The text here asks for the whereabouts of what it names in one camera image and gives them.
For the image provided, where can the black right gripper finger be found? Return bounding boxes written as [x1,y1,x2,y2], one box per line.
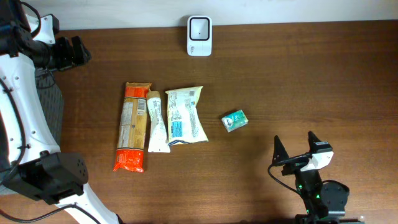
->
[272,135,289,165]
[308,131,321,152]

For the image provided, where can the teal small tissue pack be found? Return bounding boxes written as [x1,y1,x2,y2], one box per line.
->
[221,110,249,133]

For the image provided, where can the cream yellow snack bag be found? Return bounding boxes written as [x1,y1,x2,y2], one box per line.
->
[165,86,208,146]

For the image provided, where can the orange pasta package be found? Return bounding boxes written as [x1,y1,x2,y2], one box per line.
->
[113,82,152,173]

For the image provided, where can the white tube with cork cap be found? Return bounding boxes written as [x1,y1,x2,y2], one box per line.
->
[147,91,170,153]

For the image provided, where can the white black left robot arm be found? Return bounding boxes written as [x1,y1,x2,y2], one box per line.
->
[1,1,121,223]

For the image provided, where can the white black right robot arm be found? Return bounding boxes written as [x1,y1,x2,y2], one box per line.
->
[275,131,361,223]

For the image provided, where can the white black barcode scanner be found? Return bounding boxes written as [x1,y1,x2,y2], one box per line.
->
[187,16,213,57]

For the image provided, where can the dark grey plastic basket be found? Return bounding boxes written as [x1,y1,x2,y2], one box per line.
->
[35,68,64,145]

